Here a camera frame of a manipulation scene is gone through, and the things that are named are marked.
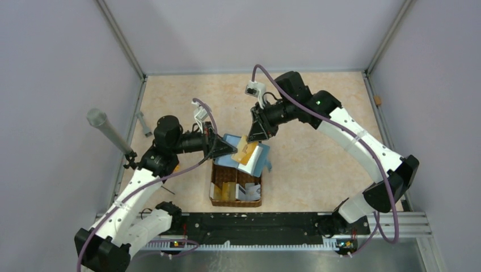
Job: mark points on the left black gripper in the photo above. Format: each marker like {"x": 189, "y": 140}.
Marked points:
{"x": 207, "y": 138}

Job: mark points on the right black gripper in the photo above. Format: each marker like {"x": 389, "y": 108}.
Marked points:
{"x": 262, "y": 129}

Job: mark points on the gold credit card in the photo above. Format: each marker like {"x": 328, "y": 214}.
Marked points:
{"x": 245, "y": 150}

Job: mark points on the blue leather card holder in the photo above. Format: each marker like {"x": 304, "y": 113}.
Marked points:
{"x": 251, "y": 159}

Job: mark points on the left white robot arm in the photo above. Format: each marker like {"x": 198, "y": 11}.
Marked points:
{"x": 111, "y": 242}

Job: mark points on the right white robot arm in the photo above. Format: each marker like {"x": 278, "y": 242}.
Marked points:
{"x": 325, "y": 113}

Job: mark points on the white blue card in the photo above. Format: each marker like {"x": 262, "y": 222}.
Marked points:
{"x": 249, "y": 192}

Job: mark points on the woven wicker tray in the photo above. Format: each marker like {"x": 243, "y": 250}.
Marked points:
{"x": 230, "y": 187}

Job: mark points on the thin black stick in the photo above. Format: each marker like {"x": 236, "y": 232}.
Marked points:
{"x": 168, "y": 190}

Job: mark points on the black tube clamp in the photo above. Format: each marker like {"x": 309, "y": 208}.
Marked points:
{"x": 130, "y": 161}

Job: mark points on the small tan cork piece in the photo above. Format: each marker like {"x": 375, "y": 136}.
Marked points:
{"x": 377, "y": 100}

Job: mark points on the grey metal tube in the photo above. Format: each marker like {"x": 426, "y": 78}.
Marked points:
{"x": 99, "y": 120}

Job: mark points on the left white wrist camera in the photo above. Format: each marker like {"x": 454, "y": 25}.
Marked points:
{"x": 200, "y": 115}

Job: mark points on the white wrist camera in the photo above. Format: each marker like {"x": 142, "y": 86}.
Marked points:
{"x": 256, "y": 89}
{"x": 200, "y": 115}

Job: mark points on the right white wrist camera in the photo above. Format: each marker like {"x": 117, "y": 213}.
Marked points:
{"x": 256, "y": 89}

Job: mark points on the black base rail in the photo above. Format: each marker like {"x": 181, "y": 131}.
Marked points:
{"x": 254, "y": 228}

